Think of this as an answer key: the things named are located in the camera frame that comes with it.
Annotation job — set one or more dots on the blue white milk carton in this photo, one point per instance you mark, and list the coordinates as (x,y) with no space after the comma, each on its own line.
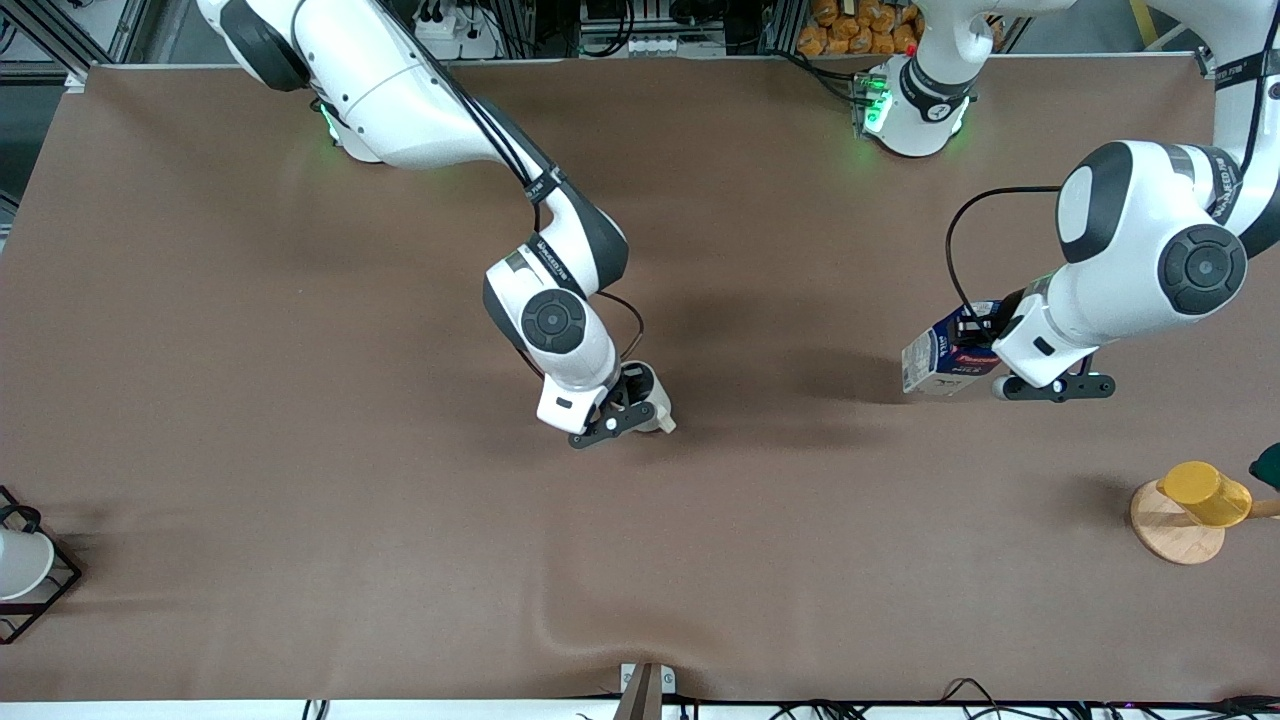
(935,365)

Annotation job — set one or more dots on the round wooden cup stand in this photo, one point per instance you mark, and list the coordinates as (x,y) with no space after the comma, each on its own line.
(1175,540)

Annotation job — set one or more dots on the white cup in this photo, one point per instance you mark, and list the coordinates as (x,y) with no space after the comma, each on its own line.
(20,565)

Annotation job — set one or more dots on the dark green cup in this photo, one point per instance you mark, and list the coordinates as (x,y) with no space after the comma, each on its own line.
(1268,468)

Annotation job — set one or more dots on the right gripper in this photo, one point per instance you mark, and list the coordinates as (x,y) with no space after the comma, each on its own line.
(633,381)

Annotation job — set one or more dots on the white power strip with plugs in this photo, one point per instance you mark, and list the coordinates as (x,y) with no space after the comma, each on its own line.
(450,35)

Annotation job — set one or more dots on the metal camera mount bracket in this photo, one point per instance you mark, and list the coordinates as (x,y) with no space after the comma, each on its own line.
(640,700)

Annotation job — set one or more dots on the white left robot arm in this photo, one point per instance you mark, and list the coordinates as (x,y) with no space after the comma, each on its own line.
(1130,250)

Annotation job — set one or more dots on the aluminium frame profile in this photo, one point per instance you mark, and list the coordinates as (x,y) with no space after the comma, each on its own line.
(1205,60)
(78,75)

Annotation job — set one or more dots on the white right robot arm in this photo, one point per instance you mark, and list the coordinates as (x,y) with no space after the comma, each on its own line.
(400,100)

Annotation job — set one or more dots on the small white power strip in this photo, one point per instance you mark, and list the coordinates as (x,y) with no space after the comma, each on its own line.
(665,45)

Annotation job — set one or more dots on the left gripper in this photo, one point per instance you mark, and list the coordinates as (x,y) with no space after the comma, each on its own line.
(1003,314)

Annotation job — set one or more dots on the cream mug grey inside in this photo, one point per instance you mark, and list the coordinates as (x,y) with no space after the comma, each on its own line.
(660,405)

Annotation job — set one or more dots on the yellow plastic cup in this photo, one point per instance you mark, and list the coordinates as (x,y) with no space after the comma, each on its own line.
(1205,495)

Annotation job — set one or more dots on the bag of orange bread rolls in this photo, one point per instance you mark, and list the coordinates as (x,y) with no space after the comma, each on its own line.
(860,30)

